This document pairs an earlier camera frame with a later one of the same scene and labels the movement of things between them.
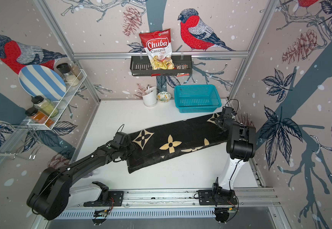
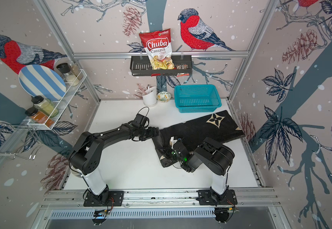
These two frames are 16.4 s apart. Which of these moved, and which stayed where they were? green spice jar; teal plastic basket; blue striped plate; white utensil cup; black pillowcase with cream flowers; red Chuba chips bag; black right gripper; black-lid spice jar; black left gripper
Moved: black pillowcase with cream flowers; black right gripper; black left gripper
Stayed: black-lid spice jar; red Chuba chips bag; teal plastic basket; green spice jar; blue striped plate; white utensil cup
